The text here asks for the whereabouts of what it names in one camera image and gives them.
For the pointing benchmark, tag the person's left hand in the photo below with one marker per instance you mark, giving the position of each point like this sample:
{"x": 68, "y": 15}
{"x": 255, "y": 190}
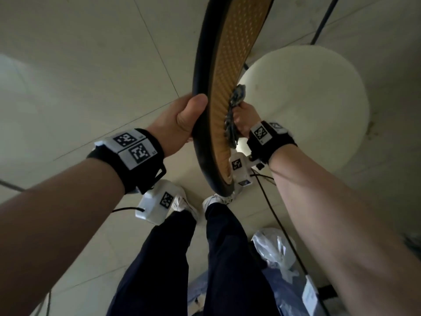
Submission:
{"x": 174, "y": 125}

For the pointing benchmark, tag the person's right hand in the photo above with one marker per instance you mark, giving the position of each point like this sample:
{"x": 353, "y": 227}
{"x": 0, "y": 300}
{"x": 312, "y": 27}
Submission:
{"x": 246, "y": 118}

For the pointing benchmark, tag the blue patterned cleaning cloth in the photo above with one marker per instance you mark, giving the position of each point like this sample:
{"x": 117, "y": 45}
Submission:
{"x": 234, "y": 105}

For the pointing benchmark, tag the person's right forearm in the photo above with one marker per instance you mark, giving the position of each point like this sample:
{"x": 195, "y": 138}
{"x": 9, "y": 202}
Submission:
{"x": 345, "y": 233}

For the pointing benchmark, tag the person's left forearm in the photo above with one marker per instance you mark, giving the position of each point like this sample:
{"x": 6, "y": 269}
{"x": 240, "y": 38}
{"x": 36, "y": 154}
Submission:
{"x": 56, "y": 233}

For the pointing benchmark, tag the person's left white shoe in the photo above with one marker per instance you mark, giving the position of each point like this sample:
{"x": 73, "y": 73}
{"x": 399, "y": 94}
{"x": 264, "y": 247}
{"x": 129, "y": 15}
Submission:
{"x": 185, "y": 205}

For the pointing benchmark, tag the person's white shoe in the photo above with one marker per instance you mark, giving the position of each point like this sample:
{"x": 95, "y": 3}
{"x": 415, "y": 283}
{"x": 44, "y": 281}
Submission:
{"x": 185, "y": 205}
{"x": 215, "y": 200}

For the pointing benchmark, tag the person's right white shoe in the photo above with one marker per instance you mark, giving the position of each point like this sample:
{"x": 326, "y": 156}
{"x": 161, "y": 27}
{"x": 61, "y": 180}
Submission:
{"x": 215, "y": 200}

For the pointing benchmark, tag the person's dark trousers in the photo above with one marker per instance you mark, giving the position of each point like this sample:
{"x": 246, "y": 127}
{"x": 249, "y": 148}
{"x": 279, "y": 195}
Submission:
{"x": 154, "y": 269}

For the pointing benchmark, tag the black right wristband with markers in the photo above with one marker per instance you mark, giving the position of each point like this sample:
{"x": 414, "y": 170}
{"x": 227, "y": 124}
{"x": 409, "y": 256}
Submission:
{"x": 273, "y": 144}

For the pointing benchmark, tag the black wristband with markers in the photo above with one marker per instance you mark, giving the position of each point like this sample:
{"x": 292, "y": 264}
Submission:
{"x": 273, "y": 144}
{"x": 131, "y": 161}

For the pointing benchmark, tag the white right wrist tracker box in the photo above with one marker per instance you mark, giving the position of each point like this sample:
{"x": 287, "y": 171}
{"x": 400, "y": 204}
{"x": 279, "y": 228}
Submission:
{"x": 238, "y": 167}

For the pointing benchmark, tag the white wrist tracker box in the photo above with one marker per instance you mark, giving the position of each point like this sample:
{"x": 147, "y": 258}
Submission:
{"x": 238, "y": 167}
{"x": 158, "y": 202}

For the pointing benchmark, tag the black left wristband with markers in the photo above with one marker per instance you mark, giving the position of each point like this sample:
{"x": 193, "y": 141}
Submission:
{"x": 131, "y": 161}

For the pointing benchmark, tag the white left wrist tracker box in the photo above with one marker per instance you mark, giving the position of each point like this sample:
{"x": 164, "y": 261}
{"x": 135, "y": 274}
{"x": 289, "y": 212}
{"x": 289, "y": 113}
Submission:
{"x": 158, "y": 202}

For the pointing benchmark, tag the white plastic bag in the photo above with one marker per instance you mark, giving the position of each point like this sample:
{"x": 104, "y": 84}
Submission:
{"x": 273, "y": 250}

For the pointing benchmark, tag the blue plastic bag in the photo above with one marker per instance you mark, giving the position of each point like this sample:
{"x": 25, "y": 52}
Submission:
{"x": 289, "y": 296}

